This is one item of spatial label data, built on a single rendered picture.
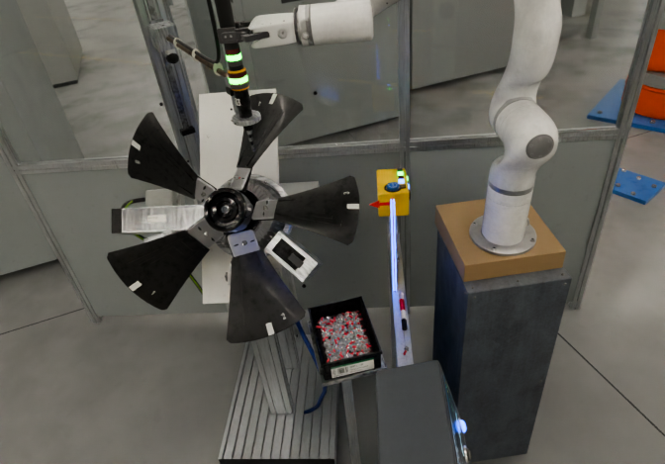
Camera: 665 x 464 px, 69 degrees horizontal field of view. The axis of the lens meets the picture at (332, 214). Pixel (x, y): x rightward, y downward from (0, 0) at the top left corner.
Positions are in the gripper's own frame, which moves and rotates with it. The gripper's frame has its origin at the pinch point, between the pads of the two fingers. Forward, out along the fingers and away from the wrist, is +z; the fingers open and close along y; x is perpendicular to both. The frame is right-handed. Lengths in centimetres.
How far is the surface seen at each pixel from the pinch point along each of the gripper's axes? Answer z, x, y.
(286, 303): -4, -69, -15
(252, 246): 5, -56, -5
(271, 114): -2.6, -26.3, 15.5
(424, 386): -36, -41, -62
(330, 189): -17.4, -45.6, 5.3
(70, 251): 122, -114, 71
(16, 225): 186, -127, 117
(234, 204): 7.3, -42.3, -4.4
